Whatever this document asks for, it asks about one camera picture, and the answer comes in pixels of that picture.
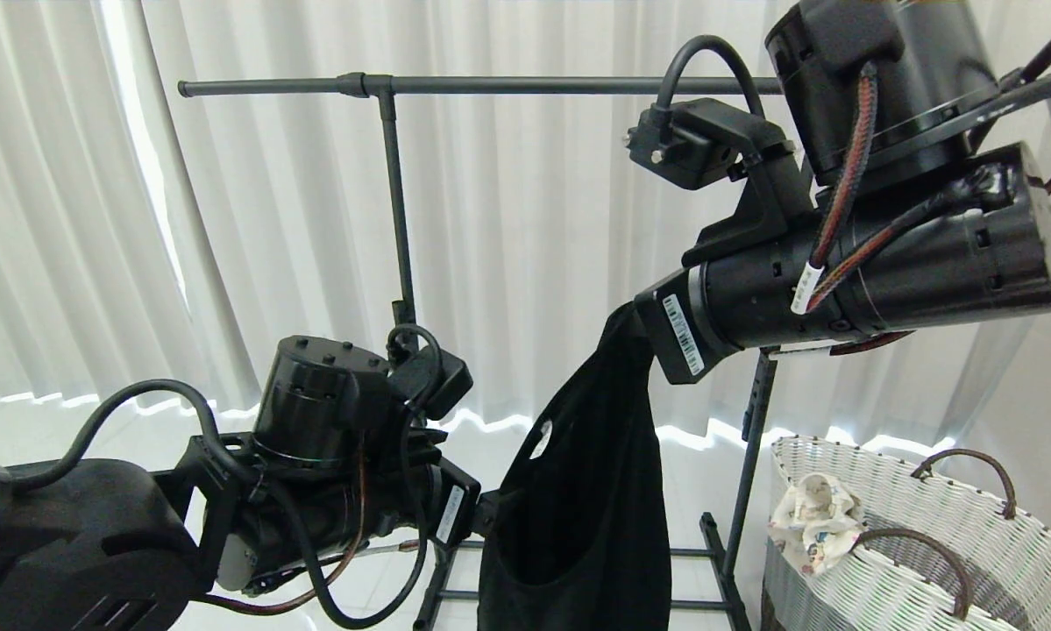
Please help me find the black garment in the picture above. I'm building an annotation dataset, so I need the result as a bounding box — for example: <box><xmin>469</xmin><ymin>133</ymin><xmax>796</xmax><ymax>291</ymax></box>
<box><xmin>477</xmin><ymin>302</ymin><xmax>673</xmax><ymax>631</ymax></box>

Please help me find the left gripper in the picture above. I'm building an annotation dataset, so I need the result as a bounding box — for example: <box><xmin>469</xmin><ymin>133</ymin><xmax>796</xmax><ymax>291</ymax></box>
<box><xmin>225</xmin><ymin>454</ymin><xmax>483</xmax><ymax>594</ymax></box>

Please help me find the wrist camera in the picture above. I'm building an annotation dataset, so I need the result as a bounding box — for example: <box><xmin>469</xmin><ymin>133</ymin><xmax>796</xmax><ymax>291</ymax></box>
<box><xmin>626</xmin><ymin>98</ymin><xmax>820</xmax><ymax>268</ymax></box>
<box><xmin>387</xmin><ymin>346</ymin><xmax>475</xmax><ymax>457</ymax></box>

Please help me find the white curtain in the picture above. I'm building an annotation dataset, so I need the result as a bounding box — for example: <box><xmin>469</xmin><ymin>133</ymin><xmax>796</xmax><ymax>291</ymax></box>
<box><xmin>0</xmin><ymin>0</ymin><xmax>1039</xmax><ymax>443</ymax></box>

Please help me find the black clothes rack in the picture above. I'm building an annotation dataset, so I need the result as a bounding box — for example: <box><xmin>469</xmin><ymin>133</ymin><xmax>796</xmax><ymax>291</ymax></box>
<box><xmin>177</xmin><ymin>72</ymin><xmax>785</xmax><ymax>631</ymax></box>

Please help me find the cream printed garment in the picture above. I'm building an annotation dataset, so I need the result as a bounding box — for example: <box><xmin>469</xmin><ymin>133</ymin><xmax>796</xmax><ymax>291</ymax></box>
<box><xmin>766</xmin><ymin>473</ymin><xmax>866</xmax><ymax>578</ymax></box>

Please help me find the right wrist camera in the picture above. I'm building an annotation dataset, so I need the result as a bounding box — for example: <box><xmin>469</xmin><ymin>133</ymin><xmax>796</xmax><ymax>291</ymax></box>
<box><xmin>626</xmin><ymin>98</ymin><xmax>820</xmax><ymax>268</ymax></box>

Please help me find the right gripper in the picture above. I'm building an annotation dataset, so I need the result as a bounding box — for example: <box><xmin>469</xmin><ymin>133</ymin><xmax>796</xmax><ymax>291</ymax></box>
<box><xmin>635</xmin><ymin>142</ymin><xmax>1051</xmax><ymax>386</ymax></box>

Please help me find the white laundry basket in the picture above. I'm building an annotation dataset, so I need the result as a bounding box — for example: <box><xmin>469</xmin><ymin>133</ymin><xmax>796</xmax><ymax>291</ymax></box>
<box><xmin>760</xmin><ymin>436</ymin><xmax>1051</xmax><ymax>631</ymax></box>

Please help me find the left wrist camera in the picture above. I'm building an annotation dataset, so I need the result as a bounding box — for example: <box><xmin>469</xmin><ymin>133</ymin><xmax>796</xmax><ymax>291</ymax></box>
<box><xmin>387</xmin><ymin>346</ymin><xmax>475</xmax><ymax>457</ymax></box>

